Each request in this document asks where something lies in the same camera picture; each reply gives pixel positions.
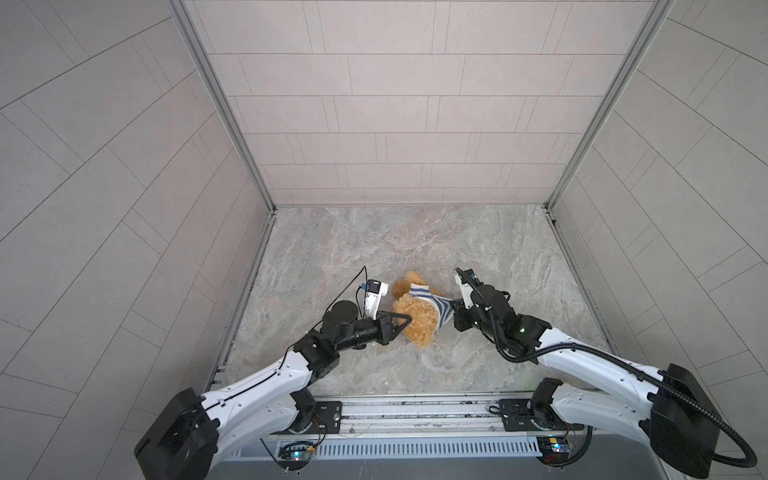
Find black corrugated cable conduit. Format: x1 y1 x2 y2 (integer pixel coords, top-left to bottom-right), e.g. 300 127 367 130
461 272 758 469

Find white ventilation grille strip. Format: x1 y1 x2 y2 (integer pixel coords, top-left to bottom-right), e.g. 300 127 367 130
227 436 541 462

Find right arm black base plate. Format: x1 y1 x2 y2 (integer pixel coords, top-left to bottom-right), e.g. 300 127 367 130
488 398 586 435

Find blue white striped knit sweater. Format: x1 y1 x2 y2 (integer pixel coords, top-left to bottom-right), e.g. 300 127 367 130
409 284 454 332

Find left small circuit board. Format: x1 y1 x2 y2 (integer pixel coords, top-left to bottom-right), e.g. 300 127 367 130
278 441 317 463

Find aluminium corner post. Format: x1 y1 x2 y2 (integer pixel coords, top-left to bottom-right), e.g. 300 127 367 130
545 0 675 216
167 0 276 216

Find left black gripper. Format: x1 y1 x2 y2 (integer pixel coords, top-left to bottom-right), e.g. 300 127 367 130
328 312 410 354

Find small circuit board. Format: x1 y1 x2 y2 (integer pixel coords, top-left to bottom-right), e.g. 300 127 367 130
278 441 317 463
536 436 571 465

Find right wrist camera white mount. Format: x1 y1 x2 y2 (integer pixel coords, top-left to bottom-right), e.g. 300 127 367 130
455 268 482 309

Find right aluminium corner post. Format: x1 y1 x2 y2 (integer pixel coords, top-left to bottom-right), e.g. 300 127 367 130
545 0 675 216

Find left aluminium corner post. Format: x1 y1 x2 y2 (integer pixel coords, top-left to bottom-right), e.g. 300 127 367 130
167 0 276 216

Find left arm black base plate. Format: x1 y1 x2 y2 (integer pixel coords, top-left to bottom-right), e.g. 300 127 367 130
287 401 343 435

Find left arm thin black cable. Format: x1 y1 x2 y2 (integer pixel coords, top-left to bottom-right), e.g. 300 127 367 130
203 265 368 409

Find aluminium mounting rail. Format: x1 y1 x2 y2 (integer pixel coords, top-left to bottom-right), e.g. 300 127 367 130
167 392 670 443

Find brown teddy bear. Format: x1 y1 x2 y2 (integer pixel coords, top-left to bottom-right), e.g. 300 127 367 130
391 271 438 347

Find right small circuit board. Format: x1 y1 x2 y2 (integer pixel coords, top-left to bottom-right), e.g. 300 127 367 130
536 436 571 465

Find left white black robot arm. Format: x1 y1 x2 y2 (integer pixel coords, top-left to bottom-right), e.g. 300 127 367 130
134 300 412 479

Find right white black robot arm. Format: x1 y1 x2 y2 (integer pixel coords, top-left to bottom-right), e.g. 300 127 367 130
450 285 719 479

